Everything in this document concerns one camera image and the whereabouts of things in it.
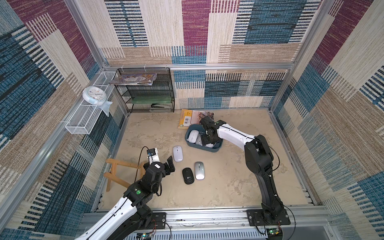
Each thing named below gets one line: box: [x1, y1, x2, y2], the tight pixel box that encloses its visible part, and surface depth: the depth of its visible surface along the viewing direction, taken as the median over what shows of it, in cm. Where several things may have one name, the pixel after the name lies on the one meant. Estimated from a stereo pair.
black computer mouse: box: [182, 167, 195, 185], surface depth 88 cm
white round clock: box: [82, 86, 107, 106], surface depth 76 cm
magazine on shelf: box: [109, 73, 157, 86], surface depth 89 cm
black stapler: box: [151, 103, 165, 108], surface depth 113 cm
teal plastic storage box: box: [185, 124, 224, 153], surface depth 103 cm
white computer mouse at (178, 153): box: [173, 145, 184, 163], surface depth 98 cm
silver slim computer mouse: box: [194, 161, 206, 181], surface depth 91 cm
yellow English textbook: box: [177, 109, 215, 129], surface depth 118 cm
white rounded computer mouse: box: [187, 129, 199, 143], surface depth 104 cm
